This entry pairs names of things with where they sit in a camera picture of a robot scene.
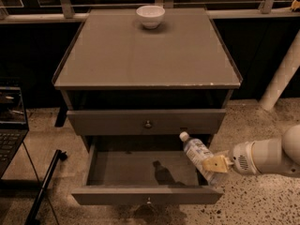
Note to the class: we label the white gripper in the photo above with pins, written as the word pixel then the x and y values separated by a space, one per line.
pixel 242 158

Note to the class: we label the blue label plastic bottle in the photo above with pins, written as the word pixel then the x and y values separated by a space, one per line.
pixel 197 152

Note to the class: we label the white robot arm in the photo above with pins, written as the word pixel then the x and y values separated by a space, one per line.
pixel 274 156

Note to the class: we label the upper grey drawer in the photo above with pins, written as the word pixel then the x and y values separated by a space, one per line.
pixel 131 122

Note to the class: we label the round upper drawer knob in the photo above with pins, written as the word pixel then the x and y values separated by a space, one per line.
pixel 148 124

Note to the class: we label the open middle grey drawer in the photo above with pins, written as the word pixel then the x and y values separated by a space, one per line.
pixel 125 170

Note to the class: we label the grey wooden drawer cabinet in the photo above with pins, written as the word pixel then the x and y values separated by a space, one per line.
pixel 117 64

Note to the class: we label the black stand pole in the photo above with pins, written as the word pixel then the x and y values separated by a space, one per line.
pixel 42 190

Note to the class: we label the white ceramic bowl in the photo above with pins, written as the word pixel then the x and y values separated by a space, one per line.
pixel 150 16

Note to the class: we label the black laptop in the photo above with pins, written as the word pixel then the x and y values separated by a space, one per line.
pixel 13 124

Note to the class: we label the small yellow object on rail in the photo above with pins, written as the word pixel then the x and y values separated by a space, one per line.
pixel 295 5

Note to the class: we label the metal railing frame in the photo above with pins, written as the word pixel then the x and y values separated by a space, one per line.
pixel 65 3

